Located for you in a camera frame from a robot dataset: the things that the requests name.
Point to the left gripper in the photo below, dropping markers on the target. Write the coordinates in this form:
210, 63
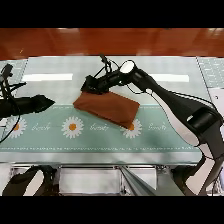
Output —
35, 104

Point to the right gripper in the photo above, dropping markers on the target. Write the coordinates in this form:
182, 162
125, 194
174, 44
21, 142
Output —
95, 85

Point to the brown T-shirt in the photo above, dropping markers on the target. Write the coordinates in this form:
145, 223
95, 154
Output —
108, 106

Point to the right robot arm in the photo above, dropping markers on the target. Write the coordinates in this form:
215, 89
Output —
173, 100

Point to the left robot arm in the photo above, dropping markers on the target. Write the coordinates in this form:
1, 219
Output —
10, 106

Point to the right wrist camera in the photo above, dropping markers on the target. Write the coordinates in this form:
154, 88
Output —
105, 63

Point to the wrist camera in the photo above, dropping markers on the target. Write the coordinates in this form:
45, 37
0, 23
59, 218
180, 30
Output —
105, 63
6, 71

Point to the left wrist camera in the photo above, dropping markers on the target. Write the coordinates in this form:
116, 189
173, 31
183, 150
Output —
6, 71

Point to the silver frame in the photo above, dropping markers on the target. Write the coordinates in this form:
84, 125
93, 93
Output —
140, 186

